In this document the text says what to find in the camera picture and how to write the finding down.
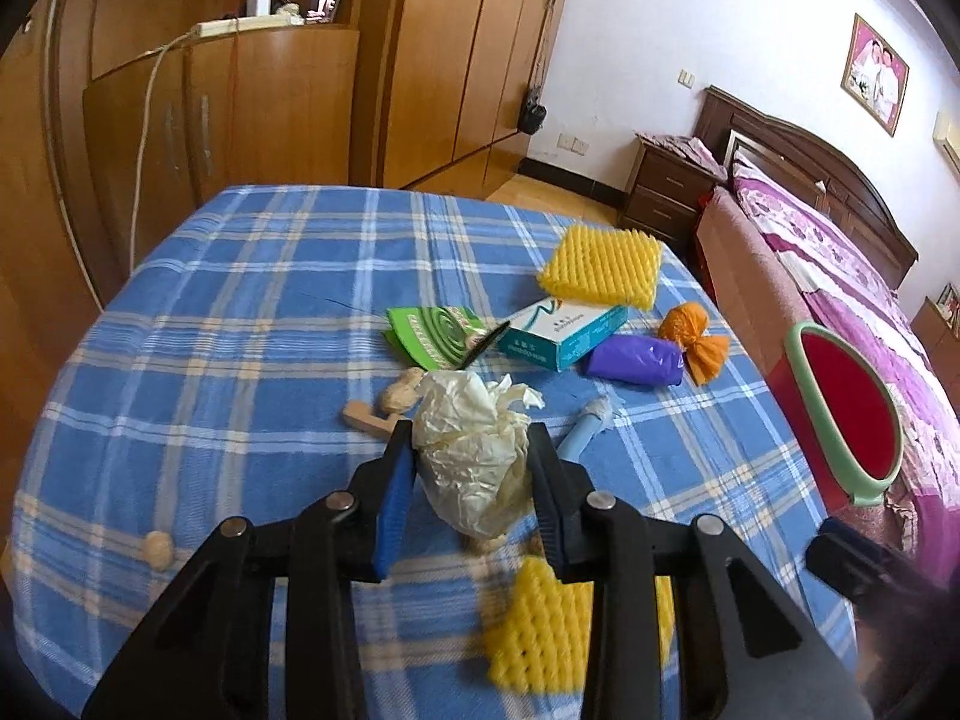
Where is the red bin with green rim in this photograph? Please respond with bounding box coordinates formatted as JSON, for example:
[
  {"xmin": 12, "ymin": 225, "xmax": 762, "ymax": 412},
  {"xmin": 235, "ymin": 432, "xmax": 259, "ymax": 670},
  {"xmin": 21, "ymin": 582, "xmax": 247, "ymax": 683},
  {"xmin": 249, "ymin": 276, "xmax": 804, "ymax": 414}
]
[{"xmin": 765, "ymin": 320, "xmax": 906, "ymax": 509}]

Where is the small wooden block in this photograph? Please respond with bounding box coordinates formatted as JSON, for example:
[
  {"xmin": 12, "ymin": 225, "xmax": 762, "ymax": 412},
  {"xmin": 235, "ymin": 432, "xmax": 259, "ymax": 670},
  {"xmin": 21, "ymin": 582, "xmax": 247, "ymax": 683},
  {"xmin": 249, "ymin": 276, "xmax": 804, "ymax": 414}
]
[{"xmin": 343, "ymin": 400, "xmax": 395, "ymax": 440}]

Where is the teal and white carton box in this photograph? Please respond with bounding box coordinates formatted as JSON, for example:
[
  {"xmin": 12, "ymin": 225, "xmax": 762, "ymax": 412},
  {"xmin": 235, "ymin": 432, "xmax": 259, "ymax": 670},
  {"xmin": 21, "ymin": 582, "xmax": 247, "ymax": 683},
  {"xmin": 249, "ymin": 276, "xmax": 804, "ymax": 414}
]
[{"xmin": 499, "ymin": 298, "xmax": 629, "ymax": 374}]

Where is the peanut shell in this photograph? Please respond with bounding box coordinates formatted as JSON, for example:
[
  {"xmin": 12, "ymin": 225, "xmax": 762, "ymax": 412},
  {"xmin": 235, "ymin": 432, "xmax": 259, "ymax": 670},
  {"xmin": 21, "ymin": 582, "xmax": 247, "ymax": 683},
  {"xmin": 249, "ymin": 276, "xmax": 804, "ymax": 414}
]
[
  {"xmin": 143, "ymin": 530, "xmax": 176, "ymax": 572},
  {"xmin": 374, "ymin": 367, "xmax": 423, "ymax": 418},
  {"xmin": 461, "ymin": 532, "xmax": 515, "ymax": 558}
]

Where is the bed with purple bedding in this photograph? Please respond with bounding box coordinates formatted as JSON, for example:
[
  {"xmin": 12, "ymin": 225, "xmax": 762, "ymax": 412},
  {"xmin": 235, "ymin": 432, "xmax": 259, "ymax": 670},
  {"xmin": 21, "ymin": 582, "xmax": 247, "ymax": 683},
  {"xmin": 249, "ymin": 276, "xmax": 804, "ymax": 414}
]
[{"xmin": 731, "ymin": 150, "xmax": 960, "ymax": 578}]

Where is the black plastic strip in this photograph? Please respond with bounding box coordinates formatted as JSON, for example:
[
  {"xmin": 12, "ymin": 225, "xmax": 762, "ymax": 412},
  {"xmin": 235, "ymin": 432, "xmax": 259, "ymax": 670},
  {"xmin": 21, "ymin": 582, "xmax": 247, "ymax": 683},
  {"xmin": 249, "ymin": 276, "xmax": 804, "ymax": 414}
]
[{"xmin": 459, "ymin": 320, "xmax": 512, "ymax": 372}]

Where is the yellow foam net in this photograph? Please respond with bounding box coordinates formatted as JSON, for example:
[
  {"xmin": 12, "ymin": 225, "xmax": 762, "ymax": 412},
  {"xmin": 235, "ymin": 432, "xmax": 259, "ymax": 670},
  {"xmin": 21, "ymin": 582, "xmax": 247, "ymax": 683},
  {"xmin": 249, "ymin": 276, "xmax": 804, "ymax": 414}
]
[
  {"xmin": 482, "ymin": 555, "xmax": 677, "ymax": 695},
  {"xmin": 538, "ymin": 225, "xmax": 665, "ymax": 313}
]

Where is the long wooden sideboard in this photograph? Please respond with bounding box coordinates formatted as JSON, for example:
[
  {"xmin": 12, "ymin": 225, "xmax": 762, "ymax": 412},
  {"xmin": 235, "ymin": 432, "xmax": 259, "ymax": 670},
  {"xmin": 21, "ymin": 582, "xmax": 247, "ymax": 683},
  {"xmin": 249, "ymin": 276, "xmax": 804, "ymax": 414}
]
[{"xmin": 910, "ymin": 295, "xmax": 960, "ymax": 385}]

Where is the wooden bed headboard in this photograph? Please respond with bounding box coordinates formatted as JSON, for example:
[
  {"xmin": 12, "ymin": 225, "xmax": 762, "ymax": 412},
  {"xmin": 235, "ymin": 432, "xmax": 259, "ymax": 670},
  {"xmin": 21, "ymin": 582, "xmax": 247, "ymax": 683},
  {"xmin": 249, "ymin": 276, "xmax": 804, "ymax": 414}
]
[{"xmin": 694, "ymin": 85, "xmax": 920, "ymax": 290}]

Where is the low wooden cabinet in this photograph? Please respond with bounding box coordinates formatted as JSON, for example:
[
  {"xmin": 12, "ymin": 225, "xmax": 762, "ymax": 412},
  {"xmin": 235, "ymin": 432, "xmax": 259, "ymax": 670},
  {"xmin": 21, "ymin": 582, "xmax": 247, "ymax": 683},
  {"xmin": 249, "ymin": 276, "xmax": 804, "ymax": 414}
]
[{"xmin": 81, "ymin": 25, "xmax": 362, "ymax": 280}]

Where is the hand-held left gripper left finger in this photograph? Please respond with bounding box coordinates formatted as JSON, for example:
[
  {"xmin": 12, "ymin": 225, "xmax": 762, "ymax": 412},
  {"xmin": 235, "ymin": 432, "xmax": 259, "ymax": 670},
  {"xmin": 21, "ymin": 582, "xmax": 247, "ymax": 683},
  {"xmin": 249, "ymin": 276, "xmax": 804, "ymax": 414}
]
[{"xmin": 81, "ymin": 418, "xmax": 417, "ymax": 720}]

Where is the dark wooden nightstand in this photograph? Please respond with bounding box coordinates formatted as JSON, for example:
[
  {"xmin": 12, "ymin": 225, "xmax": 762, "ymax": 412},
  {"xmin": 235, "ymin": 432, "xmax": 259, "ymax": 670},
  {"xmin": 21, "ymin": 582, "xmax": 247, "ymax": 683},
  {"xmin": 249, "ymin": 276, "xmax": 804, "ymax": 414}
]
[{"xmin": 618, "ymin": 136, "xmax": 725, "ymax": 245}]

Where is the white paper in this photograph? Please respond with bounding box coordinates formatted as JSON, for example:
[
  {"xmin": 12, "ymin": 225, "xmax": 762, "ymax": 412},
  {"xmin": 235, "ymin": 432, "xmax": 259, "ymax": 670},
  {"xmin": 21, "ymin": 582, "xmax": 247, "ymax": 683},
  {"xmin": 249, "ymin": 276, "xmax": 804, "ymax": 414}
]
[{"xmin": 411, "ymin": 370, "xmax": 546, "ymax": 541}]

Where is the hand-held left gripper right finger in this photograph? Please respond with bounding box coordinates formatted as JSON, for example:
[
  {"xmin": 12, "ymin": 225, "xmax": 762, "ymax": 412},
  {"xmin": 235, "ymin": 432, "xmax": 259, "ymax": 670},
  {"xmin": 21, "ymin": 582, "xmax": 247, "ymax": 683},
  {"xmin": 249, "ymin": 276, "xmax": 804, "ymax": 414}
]
[{"xmin": 527, "ymin": 422, "xmax": 875, "ymax": 720}]

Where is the orange plastic bag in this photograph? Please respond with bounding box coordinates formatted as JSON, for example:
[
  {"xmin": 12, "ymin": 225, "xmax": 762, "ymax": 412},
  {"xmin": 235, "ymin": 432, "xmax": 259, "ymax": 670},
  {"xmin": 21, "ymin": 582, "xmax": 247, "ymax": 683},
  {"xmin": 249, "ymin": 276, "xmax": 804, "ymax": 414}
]
[{"xmin": 658, "ymin": 302, "xmax": 731, "ymax": 388}]

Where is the wooden wardrobe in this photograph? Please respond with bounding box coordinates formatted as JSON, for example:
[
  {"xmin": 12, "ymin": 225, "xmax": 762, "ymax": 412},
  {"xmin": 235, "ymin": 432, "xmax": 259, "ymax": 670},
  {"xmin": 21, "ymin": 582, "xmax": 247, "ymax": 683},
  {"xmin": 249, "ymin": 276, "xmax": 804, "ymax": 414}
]
[{"xmin": 0, "ymin": 0, "xmax": 583, "ymax": 466}]

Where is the blue tube with white wrap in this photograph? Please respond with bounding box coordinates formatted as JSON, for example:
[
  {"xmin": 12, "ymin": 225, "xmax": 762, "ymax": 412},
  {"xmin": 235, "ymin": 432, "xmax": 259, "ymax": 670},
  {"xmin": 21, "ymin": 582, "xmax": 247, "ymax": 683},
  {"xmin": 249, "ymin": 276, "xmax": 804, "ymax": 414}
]
[{"xmin": 555, "ymin": 396, "xmax": 617, "ymax": 464}]

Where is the black hanging bag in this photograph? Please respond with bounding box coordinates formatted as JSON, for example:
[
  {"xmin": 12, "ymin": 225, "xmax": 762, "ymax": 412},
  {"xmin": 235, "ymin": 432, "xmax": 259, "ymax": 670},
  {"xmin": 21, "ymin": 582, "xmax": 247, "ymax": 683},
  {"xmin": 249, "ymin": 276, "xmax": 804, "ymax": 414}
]
[{"xmin": 518, "ymin": 0, "xmax": 560, "ymax": 137}]

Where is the white power strip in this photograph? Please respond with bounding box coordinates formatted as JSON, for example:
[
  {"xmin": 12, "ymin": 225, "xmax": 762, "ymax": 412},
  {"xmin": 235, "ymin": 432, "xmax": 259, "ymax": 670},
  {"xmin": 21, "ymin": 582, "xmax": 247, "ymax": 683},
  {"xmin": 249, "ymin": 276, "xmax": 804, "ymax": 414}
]
[{"xmin": 189, "ymin": 13, "xmax": 305, "ymax": 39}]

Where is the folded patterned cloth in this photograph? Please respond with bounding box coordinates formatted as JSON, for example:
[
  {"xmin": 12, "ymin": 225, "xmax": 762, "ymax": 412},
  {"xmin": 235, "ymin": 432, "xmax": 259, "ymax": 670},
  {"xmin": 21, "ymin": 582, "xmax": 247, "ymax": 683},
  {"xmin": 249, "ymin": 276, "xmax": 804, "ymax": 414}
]
[{"xmin": 635, "ymin": 131, "xmax": 728, "ymax": 182}]

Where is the wall air conditioner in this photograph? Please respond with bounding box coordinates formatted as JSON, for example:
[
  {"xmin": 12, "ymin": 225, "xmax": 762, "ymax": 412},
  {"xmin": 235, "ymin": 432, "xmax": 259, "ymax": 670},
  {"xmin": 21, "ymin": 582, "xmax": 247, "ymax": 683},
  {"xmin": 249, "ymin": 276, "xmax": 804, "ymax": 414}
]
[{"xmin": 931, "ymin": 110, "xmax": 960, "ymax": 167}]

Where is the white power cable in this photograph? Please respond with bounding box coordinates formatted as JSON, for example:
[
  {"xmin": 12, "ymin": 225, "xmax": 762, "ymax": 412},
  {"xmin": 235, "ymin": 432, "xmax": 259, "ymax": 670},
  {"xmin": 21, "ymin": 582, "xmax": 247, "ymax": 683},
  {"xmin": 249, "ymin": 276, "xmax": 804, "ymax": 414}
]
[{"xmin": 129, "ymin": 31, "xmax": 197, "ymax": 256}]

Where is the purple plastic bag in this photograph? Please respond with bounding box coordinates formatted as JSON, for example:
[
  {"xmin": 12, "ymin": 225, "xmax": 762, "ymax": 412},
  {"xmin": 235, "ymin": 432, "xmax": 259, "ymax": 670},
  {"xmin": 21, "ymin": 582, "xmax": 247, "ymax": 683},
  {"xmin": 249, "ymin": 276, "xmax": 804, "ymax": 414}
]
[{"xmin": 584, "ymin": 334, "xmax": 684, "ymax": 389}]

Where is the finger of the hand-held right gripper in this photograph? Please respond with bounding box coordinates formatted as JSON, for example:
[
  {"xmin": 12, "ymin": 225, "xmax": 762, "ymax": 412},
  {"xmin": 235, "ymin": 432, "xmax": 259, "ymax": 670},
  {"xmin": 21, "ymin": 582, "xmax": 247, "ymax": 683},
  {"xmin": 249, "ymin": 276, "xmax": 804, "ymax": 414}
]
[{"xmin": 805, "ymin": 516, "xmax": 938, "ymax": 625}]

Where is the green spiral print packet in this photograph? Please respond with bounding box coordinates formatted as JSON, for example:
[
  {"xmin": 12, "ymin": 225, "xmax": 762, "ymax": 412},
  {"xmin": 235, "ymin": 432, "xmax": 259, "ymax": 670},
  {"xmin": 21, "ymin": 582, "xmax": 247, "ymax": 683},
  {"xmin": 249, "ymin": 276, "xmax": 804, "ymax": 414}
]
[{"xmin": 385, "ymin": 304, "xmax": 490, "ymax": 374}]

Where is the framed wall picture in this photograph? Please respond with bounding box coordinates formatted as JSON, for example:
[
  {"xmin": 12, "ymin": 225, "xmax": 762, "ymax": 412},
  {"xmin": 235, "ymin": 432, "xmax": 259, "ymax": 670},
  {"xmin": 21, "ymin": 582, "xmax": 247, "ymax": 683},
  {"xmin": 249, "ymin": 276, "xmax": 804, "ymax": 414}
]
[{"xmin": 841, "ymin": 13, "xmax": 911, "ymax": 138}]

